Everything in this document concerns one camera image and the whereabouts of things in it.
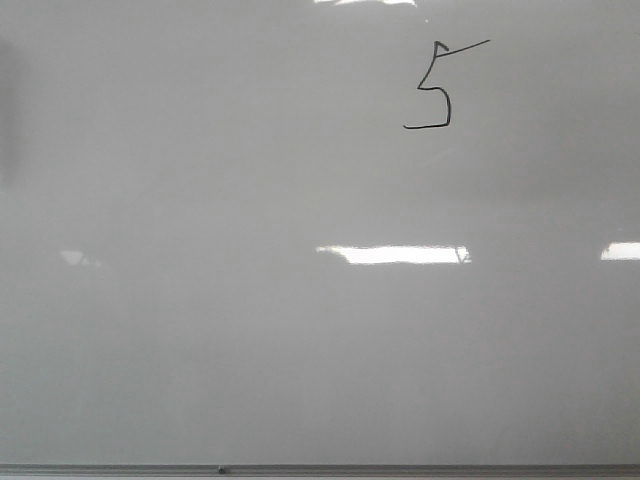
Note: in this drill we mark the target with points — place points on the white whiteboard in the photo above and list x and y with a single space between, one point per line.
310 232

